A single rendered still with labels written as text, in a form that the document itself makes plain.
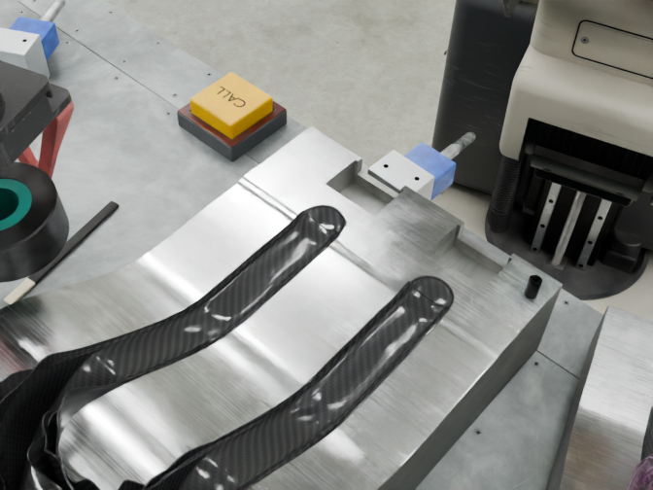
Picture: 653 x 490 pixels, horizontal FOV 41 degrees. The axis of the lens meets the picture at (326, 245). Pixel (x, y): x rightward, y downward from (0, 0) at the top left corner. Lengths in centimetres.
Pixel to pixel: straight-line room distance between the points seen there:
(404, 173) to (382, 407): 26
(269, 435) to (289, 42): 184
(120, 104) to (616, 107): 53
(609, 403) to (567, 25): 47
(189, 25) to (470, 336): 187
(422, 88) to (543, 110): 122
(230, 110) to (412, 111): 132
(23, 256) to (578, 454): 40
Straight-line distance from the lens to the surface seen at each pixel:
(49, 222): 61
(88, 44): 104
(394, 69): 229
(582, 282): 153
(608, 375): 70
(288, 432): 60
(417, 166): 80
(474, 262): 73
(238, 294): 67
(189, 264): 69
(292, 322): 65
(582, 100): 101
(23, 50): 96
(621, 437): 67
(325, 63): 229
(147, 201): 85
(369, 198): 76
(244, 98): 89
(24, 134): 56
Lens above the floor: 141
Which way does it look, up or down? 50 degrees down
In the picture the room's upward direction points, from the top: 3 degrees clockwise
